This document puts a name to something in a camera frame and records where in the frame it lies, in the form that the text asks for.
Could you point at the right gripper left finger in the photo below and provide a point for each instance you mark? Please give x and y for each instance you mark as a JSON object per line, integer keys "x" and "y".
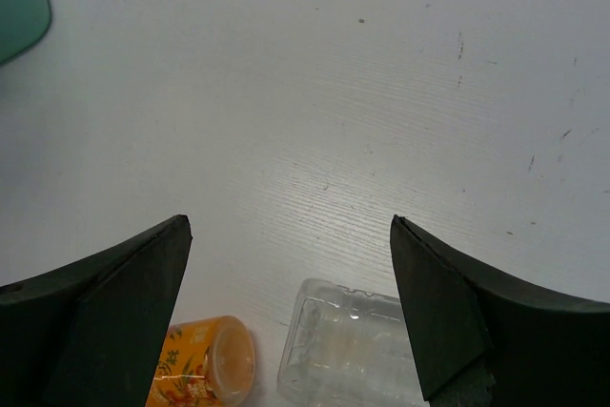
{"x": 90, "y": 333}

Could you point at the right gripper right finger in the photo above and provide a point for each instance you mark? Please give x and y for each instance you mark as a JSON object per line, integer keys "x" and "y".
{"x": 482, "y": 337}

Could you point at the green plastic bin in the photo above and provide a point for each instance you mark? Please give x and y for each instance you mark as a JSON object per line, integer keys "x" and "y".
{"x": 23, "y": 24}

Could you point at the orange juice bottle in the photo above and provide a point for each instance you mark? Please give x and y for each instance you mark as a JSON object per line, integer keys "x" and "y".
{"x": 209, "y": 362}

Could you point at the large clear bottle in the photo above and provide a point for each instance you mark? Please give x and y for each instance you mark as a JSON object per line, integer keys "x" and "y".
{"x": 347, "y": 347}

